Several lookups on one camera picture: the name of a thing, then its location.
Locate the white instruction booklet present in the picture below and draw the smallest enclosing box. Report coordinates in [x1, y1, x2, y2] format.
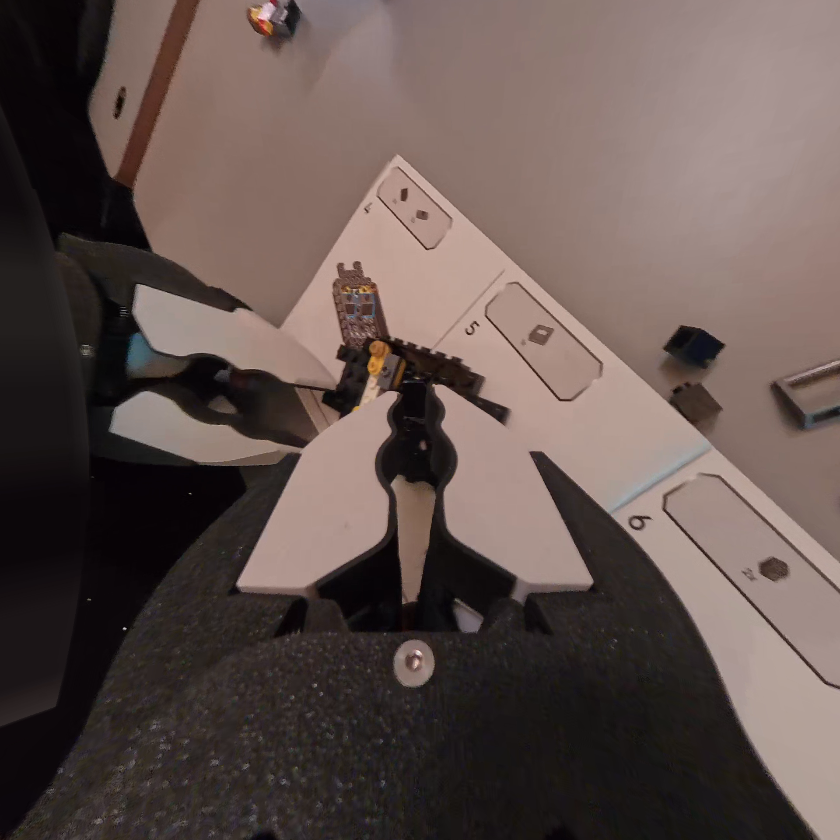
[279, 154, 840, 840]

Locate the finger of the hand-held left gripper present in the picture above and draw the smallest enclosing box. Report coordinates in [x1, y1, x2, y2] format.
[130, 283, 338, 395]
[107, 377, 329, 467]

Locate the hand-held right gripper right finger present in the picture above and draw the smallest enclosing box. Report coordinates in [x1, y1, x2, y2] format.
[420, 386, 596, 603]

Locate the grey lego frame piece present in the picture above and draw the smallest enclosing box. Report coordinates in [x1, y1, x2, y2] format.
[770, 359, 840, 431]

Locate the black lego model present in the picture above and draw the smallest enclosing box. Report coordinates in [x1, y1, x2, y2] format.
[336, 335, 511, 424]

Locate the person's black clothing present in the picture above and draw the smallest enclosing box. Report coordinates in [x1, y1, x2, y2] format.
[0, 0, 248, 729]

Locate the small multicoloured lego assembly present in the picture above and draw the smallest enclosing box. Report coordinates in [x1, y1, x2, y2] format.
[247, 0, 302, 38]

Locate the small dark grey lego brick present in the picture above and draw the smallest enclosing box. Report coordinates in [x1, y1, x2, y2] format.
[669, 381, 723, 434]

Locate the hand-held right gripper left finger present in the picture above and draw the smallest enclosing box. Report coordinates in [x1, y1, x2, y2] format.
[235, 391, 403, 599]

